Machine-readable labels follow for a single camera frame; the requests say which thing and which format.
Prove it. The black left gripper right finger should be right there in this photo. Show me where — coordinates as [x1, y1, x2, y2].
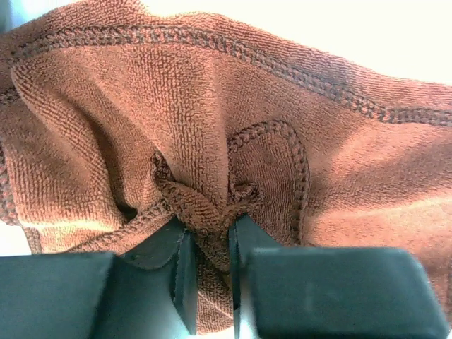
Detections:
[229, 215, 450, 338]

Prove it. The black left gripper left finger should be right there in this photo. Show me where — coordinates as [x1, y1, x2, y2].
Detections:
[1, 218, 197, 338]

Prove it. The brown terry towel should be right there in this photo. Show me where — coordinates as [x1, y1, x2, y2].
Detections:
[1, 1, 451, 334]

